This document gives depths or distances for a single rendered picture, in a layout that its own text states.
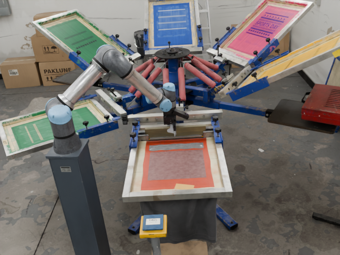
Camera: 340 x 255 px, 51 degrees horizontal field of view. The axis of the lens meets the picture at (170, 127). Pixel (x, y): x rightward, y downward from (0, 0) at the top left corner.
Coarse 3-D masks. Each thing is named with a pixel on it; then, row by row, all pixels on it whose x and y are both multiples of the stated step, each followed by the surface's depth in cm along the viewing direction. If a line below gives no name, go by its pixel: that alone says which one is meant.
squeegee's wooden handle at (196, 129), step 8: (152, 128) 239; (160, 128) 239; (168, 128) 238; (176, 128) 238; (184, 128) 238; (192, 128) 238; (200, 128) 238; (152, 136) 241; (160, 136) 241; (168, 136) 241
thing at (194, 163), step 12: (204, 144) 237; (180, 156) 226; (192, 156) 225; (204, 156) 224; (180, 168) 215; (192, 168) 214; (204, 168) 213; (180, 180) 205; (192, 180) 204; (204, 180) 204
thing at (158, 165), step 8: (152, 144) 242; (152, 152) 233; (160, 152) 232; (168, 152) 231; (176, 152) 231; (144, 160) 225; (152, 160) 224; (160, 160) 224; (168, 160) 223; (176, 160) 223; (144, 168) 218; (152, 168) 217; (160, 168) 216; (168, 168) 216; (176, 168) 215; (144, 176) 211; (152, 176) 210; (160, 176) 210; (168, 176) 209; (176, 176) 209; (144, 184) 204; (152, 184) 204; (160, 184) 203; (168, 184) 203
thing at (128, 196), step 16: (144, 128) 256; (224, 160) 213; (128, 176) 206; (224, 176) 200; (128, 192) 193; (144, 192) 192; (160, 192) 191; (176, 192) 190; (192, 192) 190; (208, 192) 189; (224, 192) 188
